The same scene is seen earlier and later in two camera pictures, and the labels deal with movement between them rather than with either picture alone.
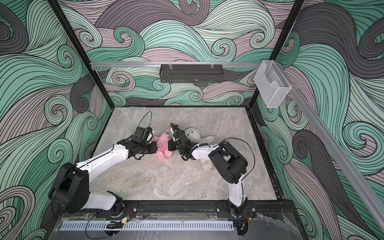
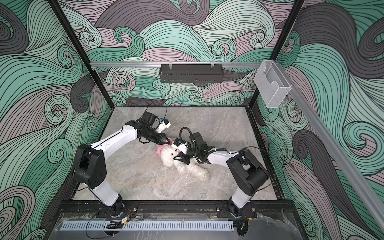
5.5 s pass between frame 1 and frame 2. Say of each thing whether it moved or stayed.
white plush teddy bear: moved
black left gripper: moved
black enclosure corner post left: stayed
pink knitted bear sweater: moved
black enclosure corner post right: stayed
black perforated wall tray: stayed
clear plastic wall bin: stayed
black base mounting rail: stayed
